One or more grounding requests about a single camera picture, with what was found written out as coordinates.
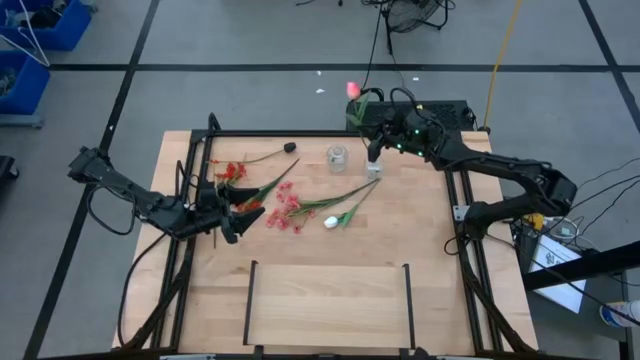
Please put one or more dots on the orange flower spray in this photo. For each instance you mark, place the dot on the orange flower spray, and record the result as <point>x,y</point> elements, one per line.
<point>231,172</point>
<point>251,205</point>

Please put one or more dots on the blue storage bin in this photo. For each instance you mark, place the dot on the blue storage bin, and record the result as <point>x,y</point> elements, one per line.
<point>30,85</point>
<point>70,30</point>

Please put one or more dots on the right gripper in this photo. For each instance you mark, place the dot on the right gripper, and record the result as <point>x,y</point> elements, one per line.
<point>392,134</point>

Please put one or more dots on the white power strip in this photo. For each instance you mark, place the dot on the white power strip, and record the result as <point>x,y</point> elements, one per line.
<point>562,230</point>

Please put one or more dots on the black desk edge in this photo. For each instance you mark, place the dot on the black desk edge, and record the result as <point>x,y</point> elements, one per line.
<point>590,262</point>

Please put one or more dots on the black perforated metal box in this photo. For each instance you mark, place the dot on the black perforated metal box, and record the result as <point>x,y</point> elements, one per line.
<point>450,114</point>

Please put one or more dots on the silver mounting bracket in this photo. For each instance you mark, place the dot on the silver mounting bracket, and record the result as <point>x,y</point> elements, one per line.
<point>460,212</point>

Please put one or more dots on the black floor fan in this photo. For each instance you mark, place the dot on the black floor fan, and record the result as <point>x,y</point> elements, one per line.
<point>415,12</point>

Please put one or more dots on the black floor object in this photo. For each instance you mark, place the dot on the black floor object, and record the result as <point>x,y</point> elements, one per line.
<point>7,167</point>

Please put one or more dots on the grey cart base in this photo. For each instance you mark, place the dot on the grey cart base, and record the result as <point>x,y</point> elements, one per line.
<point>20,121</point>

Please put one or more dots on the cut glass vase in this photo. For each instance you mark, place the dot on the cut glass vase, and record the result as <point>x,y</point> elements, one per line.
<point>374,171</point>
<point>337,159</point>

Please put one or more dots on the pink artificial tulip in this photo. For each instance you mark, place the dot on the pink artificial tulip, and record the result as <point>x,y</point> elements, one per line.
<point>353,90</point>

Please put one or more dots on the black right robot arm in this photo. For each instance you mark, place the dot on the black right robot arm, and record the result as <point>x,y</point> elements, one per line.
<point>500,165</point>

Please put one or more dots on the person's shoe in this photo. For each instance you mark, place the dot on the person's shoe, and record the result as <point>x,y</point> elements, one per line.
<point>620,315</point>

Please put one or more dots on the thin stem with black bulb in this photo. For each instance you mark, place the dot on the thin stem with black bulb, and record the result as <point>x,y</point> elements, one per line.
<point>289,147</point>

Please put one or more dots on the white artificial tulip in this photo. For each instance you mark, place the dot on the white artificial tulip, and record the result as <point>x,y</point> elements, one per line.
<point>331,222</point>

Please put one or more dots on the yellow power plug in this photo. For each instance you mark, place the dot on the yellow power plug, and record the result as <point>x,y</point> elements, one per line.
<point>534,221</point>

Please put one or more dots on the white box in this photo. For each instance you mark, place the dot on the white box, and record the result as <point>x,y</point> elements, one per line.
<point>552,257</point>

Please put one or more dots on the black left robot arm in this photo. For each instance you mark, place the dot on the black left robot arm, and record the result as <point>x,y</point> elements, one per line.
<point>120,184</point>

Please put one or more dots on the pink blossom spray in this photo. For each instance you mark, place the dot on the pink blossom spray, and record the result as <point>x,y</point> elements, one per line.
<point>290,202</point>

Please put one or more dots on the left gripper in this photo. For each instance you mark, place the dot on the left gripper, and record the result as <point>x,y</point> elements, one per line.
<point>212,212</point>

